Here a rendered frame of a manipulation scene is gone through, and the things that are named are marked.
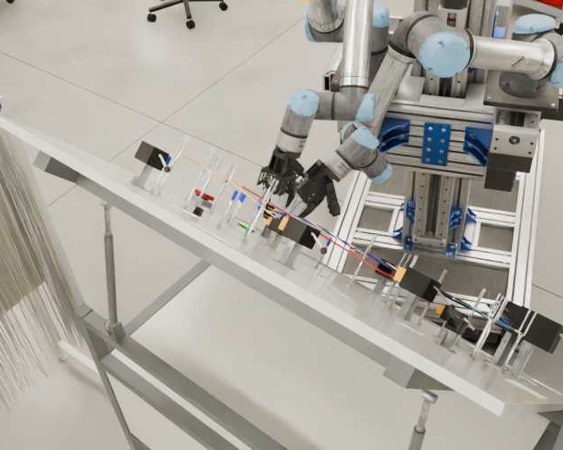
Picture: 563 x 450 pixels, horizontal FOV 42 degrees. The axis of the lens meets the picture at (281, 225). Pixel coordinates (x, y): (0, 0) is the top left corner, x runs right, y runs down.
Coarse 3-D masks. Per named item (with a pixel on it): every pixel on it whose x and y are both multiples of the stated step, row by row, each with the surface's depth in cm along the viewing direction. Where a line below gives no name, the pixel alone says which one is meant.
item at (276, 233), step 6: (270, 222) 169; (276, 222) 168; (270, 228) 169; (276, 228) 167; (270, 234) 169; (276, 234) 168; (270, 240) 168; (276, 240) 168; (270, 246) 168; (276, 246) 169
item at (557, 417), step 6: (246, 222) 240; (300, 252) 229; (312, 258) 227; (324, 264) 225; (390, 300) 213; (414, 312) 209; (468, 342) 200; (492, 354) 197; (534, 378) 191; (546, 384) 189; (558, 390) 188; (540, 414) 190; (546, 414) 188; (552, 414) 187; (558, 414) 185; (552, 420) 188; (558, 420) 186
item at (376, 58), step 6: (384, 48) 237; (372, 54) 237; (378, 54) 237; (384, 54) 239; (372, 60) 238; (378, 60) 238; (372, 66) 239; (378, 66) 239; (372, 72) 240; (372, 78) 241
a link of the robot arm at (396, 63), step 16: (416, 16) 198; (400, 32) 202; (400, 48) 204; (384, 64) 210; (400, 64) 208; (384, 80) 211; (400, 80) 212; (384, 96) 213; (384, 112) 218; (352, 128) 222; (368, 128) 219
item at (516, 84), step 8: (504, 72) 231; (512, 72) 227; (520, 72) 225; (504, 80) 231; (512, 80) 228; (520, 80) 226; (528, 80) 226; (536, 80) 226; (544, 80) 228; (504, 88) 231; (512, 88) 229; (520, 88) 227; (528, 88) 227; (536, 88) 228; (544, 88) 229; (520, 96) 229; (528, 96) 228
